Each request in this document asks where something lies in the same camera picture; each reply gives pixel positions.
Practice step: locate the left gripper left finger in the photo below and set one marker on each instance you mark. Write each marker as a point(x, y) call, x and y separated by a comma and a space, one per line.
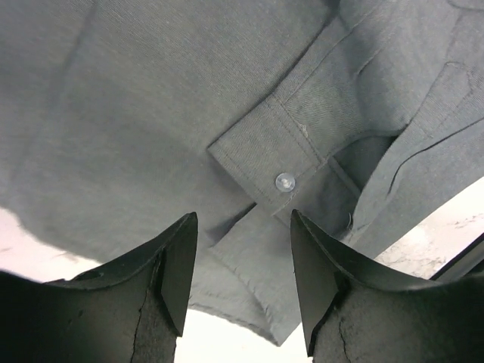
point(131, 309)

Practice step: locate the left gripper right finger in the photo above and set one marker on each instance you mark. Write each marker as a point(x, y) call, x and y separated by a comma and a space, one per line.
point(354, 309)

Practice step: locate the grey long sleeve shirt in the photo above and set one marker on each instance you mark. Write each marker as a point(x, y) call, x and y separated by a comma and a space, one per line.
point(119, 117)

